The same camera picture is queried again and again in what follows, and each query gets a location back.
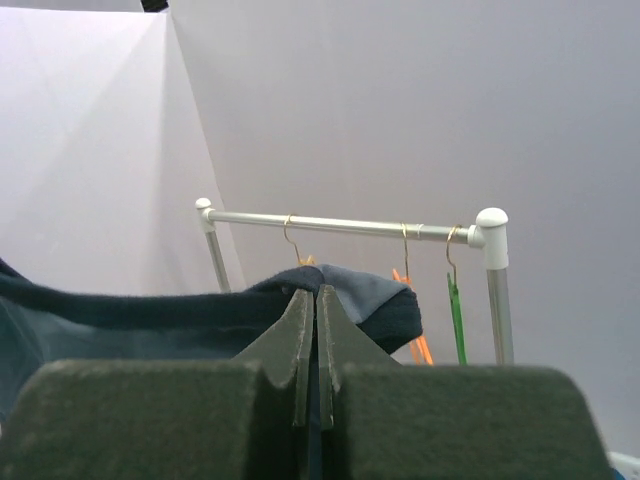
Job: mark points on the green clothes hanger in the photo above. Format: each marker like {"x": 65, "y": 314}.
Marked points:
{"x": 454, "y": 300}

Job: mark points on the orange clothes hanger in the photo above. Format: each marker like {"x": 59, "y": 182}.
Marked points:
{"x": 419, "y": 346}

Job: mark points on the navy blue tank top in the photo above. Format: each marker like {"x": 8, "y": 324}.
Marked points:
{"x": 40, "y": 324}

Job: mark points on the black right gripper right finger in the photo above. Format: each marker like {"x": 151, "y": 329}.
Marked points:
{"x": 384, "y": 420}

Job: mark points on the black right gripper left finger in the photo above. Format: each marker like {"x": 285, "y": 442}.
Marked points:
{"x": 243, "y": 418}

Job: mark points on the silver clothes rack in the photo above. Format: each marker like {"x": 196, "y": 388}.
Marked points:
{"x": 488, "y": 234}

